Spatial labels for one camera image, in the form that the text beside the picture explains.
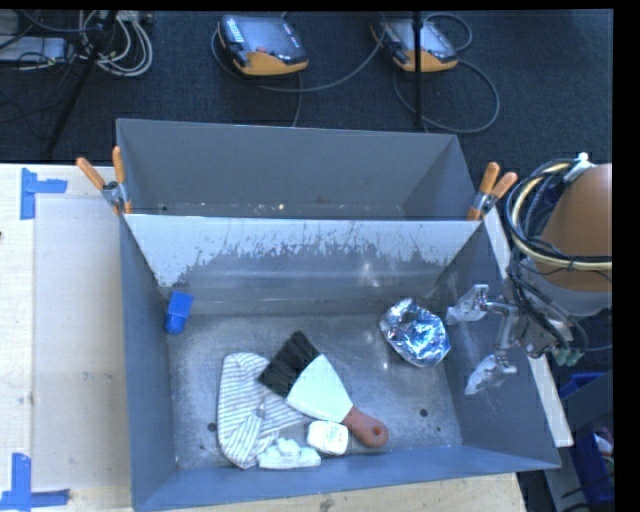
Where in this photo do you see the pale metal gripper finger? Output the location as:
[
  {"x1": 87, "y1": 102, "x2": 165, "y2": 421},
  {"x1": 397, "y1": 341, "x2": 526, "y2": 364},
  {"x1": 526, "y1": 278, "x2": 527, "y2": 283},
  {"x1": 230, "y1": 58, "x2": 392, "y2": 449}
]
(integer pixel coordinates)
[
  {"x1": 464, "y1": 352, "x2": 519, "y2": 397},
  {"x1": 445, "y1": 284, "x2": 491, "y2": 326}
]

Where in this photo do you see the crumpled silver foil packet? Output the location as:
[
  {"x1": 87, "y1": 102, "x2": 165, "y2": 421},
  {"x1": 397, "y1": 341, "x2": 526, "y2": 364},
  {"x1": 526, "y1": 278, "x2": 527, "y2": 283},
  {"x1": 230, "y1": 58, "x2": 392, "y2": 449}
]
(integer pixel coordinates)
[{"x1": 378, "y1": 297, "x2": 453, "y2": 369}]

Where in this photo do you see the grey metal bin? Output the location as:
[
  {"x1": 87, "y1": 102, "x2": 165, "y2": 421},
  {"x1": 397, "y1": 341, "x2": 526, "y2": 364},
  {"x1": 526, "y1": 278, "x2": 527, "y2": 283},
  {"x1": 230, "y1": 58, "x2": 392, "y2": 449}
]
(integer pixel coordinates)
[{"x1": 114, "y1": 118, "x2": 564, "y2": 512}]

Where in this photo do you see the small white packet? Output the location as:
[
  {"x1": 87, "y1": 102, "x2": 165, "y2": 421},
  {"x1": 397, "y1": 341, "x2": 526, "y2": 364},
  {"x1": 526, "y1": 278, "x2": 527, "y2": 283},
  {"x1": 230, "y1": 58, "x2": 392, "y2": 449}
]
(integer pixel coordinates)
[{"x1": 305, "y1": 420, "x2": 350, "y2": 457}]

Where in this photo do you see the white lumpy toy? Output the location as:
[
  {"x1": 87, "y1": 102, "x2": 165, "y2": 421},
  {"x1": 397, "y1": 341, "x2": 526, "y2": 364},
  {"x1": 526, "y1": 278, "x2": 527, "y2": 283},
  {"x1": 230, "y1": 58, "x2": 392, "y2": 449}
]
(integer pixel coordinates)
[{"x1": 256, "y1": 437, "x2": 323, "y2": 471}]

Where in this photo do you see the white striped cloth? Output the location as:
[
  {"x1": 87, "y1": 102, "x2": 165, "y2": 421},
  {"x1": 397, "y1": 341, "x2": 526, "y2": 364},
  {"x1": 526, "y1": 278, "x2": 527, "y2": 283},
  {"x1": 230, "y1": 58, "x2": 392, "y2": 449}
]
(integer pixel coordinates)
[{"x1": 215, "y1": 351, "x2": 314, "y2": 471}]

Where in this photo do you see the blue plastic block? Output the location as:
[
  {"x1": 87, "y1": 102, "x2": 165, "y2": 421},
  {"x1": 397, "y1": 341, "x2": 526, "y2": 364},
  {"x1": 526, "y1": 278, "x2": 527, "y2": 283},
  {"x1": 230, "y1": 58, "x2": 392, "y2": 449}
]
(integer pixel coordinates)
[{"x1": 164, "y1": 290, "x2": 195, "y2": 336}]

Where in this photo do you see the pale wood flat board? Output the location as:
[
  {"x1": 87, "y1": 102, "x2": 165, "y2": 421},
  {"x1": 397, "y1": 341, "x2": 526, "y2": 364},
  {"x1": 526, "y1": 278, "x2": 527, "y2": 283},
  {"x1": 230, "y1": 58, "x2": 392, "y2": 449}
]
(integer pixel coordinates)
[{"x1": 30, "y1": 192, "x2": 575, "y2": 496}]

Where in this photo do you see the paintbrush with red-brown handle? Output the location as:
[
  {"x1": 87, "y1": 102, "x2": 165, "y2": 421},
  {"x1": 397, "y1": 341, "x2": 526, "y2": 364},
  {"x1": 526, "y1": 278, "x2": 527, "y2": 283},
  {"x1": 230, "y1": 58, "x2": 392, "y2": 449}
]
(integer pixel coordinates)
[{"x1": 256, "y1": 330, "x2": 391, "y2": 449}]

